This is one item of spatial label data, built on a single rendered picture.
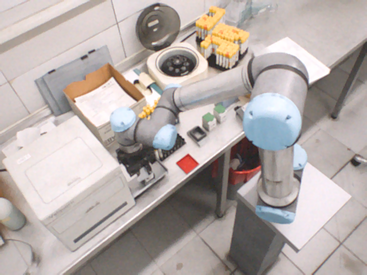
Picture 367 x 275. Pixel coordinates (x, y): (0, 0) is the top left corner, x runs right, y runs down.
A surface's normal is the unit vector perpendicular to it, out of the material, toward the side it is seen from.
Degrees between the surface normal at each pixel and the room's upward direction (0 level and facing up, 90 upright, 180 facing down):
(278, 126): 83
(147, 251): 0
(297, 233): 1
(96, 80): 87
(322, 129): 0
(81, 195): 89
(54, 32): 90
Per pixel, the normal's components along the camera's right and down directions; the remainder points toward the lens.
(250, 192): -0.07, -0.57
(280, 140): -0.36, 0.70
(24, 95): 0.64, 0.61
